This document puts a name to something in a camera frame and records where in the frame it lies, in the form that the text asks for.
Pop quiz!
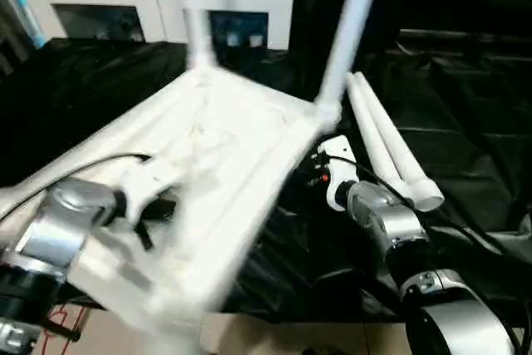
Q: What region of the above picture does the white plastic table top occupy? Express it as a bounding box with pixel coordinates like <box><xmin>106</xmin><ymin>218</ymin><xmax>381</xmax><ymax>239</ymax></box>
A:
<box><xmin>0</xmin><ymin>64</ymin><xmax>345</xmax><ymax>346</ymax></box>

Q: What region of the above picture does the long black pole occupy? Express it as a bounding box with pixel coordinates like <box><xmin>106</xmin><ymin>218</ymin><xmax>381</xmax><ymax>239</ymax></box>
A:
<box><xmin>398</xmin><ymin>28</ymin><xmax>532</xmax><ymax>45</ymax></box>

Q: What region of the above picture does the black hanging strap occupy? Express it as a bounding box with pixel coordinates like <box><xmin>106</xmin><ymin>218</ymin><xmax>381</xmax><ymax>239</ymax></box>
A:
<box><xmin>135</xmin><ymin>220</ymin><xmax>154</xmax><ymax>253</ymax></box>

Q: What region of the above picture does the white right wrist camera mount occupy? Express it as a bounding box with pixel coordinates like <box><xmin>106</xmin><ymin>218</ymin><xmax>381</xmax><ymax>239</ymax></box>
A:
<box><xmin>317</xmin><ymin>133</ymin><xmax>359</xmax><ymax>214</ymax></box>

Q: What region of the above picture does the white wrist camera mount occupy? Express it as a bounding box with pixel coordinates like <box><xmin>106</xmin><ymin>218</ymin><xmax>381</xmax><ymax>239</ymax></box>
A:
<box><xmin>119</xmin><ymin>160</ymin><xmax>180</xmax><ymax>228</ymax></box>
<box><xmin>317</xmin><ymin>133</ymin><xmax>359</xmax><ymax>214</ymax></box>

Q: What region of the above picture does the black stand leg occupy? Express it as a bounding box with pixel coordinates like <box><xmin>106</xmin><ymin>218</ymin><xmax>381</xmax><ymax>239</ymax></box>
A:
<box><xmin>41</xmin><ymin>316</ymin><xmax>83</xmax><ymax>343</ymax></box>

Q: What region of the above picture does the white plastic table leg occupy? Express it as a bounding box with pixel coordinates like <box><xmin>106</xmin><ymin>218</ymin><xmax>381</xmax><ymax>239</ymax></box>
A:
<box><xmin>175</xmin><ymin>0</ymin><xmax>220</xmax><ymax>70</ymax></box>
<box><xmin>346</xmin><ymin>72</ymin><xmax>416</xmax><ymax>200</ymax></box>
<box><xmin>313</xmin><ymin>0</ymin><xmax>387</xmax><ymax>124</ymax></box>
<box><xmin>352</xmin><ymin>71</ymin><xmax>445</xmax><ymax>213</ymax></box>

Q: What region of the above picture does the blue patterned roll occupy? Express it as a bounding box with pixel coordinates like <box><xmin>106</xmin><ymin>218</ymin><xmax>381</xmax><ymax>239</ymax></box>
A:
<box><xmin>0</xmin><ymin>0</ymin><xmax>47</xmax><ymax>49</ymax></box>

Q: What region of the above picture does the black plastic sheet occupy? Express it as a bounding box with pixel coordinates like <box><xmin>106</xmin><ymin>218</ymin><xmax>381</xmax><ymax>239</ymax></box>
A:
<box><xmin>0</xmin><ymin>37</ymin><xmax>532</xmax><ymax>327</ymax></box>

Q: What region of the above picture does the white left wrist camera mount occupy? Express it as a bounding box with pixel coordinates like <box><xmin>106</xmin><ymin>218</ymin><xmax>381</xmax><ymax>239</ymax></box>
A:
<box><xmin>119</xmin><ymin>160</ymin><xmax>180</xmax><ymax>228</ymax></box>

